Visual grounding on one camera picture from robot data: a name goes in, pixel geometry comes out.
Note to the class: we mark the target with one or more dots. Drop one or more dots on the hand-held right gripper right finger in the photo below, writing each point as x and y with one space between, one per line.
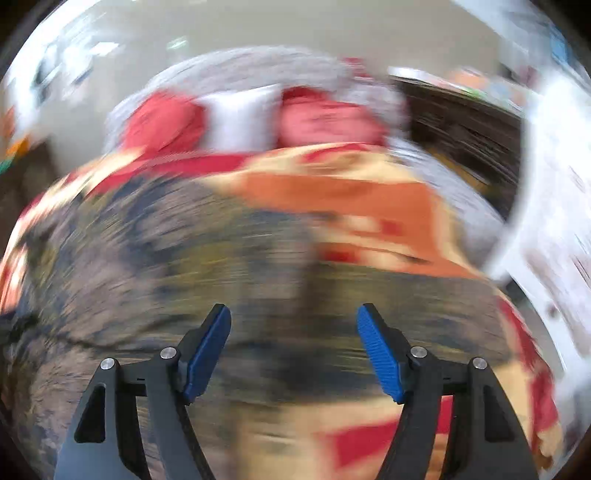
378 350

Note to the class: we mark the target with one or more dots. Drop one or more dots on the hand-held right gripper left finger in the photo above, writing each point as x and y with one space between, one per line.
210 350

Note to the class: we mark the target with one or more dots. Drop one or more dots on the dark patterned garment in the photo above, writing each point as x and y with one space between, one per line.
184 258

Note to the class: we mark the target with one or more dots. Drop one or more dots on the red and cream printed blanket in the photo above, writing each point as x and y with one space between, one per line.
369 198

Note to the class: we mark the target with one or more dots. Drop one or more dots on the dark wooden cabinet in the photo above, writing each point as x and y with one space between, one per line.
461 134

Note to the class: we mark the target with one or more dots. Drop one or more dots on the white pillow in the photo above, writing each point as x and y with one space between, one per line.
242 117

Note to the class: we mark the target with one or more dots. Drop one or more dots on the red heart pillow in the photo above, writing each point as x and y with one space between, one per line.
161 120
328 120

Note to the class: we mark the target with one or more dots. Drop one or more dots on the colourful clutter on cabinet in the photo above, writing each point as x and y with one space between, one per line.
480 85

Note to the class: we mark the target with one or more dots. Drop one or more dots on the red patterned cloth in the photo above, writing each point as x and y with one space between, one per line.
355 65

